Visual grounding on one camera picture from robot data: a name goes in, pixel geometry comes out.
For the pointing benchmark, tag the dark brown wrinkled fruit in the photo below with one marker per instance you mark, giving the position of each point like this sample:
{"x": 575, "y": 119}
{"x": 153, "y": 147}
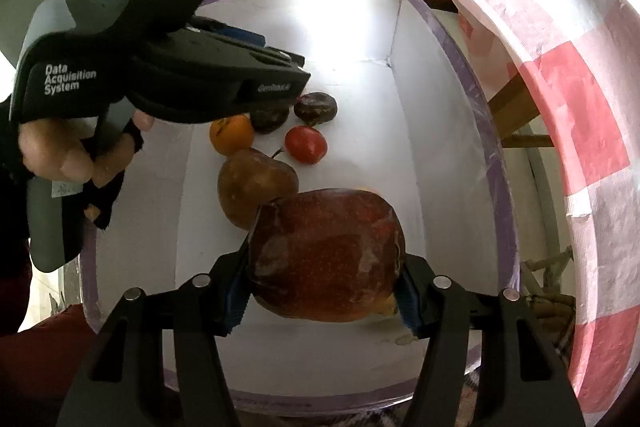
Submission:
{"x": 316, "y": 108}
{"x": 270, "y": 119}

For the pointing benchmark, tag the brown wicker chair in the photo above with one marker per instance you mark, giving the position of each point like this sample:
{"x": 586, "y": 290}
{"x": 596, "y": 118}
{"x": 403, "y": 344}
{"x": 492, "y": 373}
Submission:
{"x": 550, "y": 302}

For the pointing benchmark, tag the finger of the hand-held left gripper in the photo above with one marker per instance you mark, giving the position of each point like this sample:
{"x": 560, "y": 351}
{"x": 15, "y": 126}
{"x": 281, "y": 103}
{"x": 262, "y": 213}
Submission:
{"x": 240, "y": 38}
{"x": 272, "y": 89}

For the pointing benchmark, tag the brown pear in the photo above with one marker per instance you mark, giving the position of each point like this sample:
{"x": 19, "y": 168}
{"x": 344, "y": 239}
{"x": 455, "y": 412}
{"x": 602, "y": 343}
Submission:
{"x": 250, "y": 187}

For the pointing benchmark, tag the red white checked tablecloth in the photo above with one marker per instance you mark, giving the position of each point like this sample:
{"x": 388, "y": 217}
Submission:
{"x": 575, "y": 107}

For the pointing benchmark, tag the wooden table leg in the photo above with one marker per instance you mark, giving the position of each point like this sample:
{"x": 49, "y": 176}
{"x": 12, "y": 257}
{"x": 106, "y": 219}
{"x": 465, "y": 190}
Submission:
{"x": 520, "y": 112}

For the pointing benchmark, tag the person's left hand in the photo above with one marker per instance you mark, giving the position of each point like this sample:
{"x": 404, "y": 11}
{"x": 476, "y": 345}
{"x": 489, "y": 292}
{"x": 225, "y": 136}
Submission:
{"x": 55, "y": 152}

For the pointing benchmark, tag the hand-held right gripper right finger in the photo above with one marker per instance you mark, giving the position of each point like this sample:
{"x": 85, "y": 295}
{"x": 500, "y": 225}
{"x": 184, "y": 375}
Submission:
{"x": 407, "y": 307}

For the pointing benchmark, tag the large dark red apple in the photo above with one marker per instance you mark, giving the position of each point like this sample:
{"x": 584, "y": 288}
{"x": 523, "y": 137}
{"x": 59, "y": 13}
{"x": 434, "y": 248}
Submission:
{"x": 325, "y": 257}

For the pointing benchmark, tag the white box with purple rim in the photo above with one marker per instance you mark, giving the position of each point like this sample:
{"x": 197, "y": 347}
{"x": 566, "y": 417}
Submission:
{"x": 435, "y": 157}

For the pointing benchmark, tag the red tomato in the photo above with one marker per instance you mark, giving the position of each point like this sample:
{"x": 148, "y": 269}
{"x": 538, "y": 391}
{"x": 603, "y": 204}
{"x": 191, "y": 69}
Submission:
{"x": 306, "y": 146}

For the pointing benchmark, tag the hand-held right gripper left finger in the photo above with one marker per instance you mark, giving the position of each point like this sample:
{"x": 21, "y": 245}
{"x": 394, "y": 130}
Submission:
{"x": 235, "y": 302}

